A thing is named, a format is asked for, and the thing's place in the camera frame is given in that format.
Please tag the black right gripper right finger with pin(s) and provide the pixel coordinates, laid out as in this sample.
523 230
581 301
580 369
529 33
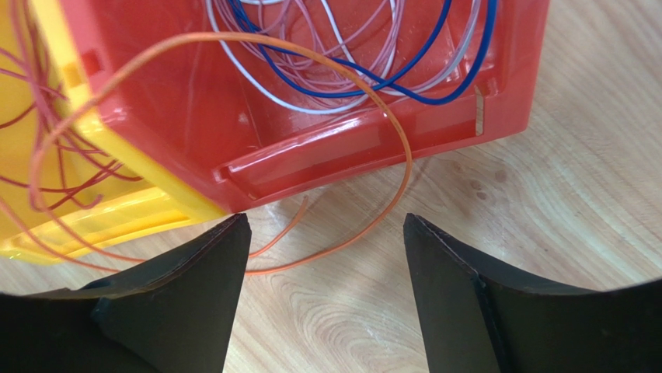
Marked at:
480 314

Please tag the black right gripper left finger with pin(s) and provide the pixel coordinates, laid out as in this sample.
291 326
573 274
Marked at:
172 313

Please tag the yellow plastic bin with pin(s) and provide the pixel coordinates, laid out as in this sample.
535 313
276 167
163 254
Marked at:
129 212

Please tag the red plastic bin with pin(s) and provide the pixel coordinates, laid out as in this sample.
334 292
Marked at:
229 105

